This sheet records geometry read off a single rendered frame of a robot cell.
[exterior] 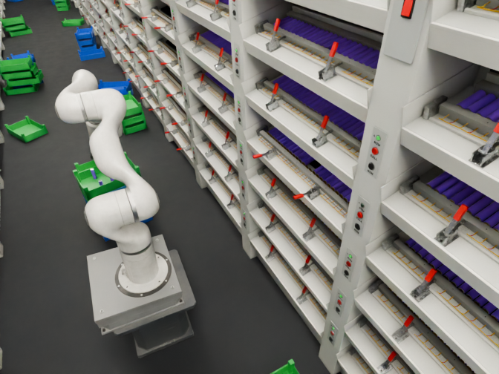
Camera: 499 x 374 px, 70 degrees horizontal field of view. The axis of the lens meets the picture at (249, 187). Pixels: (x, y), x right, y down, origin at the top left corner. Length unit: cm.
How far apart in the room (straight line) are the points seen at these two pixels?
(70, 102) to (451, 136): 112
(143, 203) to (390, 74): 81
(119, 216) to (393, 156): 82
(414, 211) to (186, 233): 151
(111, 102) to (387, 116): 92
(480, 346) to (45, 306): 180
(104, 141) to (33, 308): 109
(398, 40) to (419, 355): 80
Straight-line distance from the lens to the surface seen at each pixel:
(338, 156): 102
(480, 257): 85
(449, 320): 98
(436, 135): 78
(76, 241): 232
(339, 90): 92
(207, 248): 204
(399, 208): 89
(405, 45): 75
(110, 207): 119
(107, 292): 150
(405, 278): 102
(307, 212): 136
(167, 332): 168
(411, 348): 115
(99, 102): 135
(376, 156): 86
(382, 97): 81
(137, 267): 139
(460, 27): 70
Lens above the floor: 152
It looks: 39 degrees down
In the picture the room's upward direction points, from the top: 2 degrees counter-clockwise
